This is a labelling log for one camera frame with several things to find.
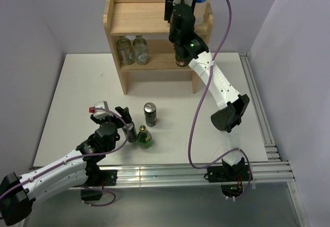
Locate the aluminium rail frame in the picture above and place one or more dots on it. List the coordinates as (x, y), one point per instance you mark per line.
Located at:
(181, 155)

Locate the clear glass bottle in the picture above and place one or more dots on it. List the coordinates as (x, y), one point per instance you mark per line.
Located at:
(140, 50)
(124, 50)

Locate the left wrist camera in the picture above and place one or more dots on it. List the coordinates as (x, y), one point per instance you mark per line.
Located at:
(98, 110)

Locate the green glass bottle yellow label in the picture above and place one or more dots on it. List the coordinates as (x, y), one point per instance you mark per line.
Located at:
(180, 60)

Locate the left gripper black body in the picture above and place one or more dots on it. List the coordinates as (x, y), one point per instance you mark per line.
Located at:
(118, 123)

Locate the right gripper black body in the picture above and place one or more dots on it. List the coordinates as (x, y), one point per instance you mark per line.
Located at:
(168, 9)

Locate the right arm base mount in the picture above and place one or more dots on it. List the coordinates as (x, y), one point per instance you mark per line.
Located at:
(233, 183)

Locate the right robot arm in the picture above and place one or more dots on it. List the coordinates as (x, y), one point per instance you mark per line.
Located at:
(194, 52)

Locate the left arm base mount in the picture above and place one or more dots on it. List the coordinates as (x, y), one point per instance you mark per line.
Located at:
(103, 179)

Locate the clear glass bottle right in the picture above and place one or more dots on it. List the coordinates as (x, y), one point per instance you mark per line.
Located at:
(140, 50)

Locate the dark beverage can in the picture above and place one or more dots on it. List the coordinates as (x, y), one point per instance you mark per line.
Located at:
(150, 113)
(130, 132)

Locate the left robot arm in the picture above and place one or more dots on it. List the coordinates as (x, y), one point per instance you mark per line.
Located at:
(19, 193)

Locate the clear glass bottle left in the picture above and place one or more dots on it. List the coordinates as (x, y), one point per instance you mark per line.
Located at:
(124, 50)

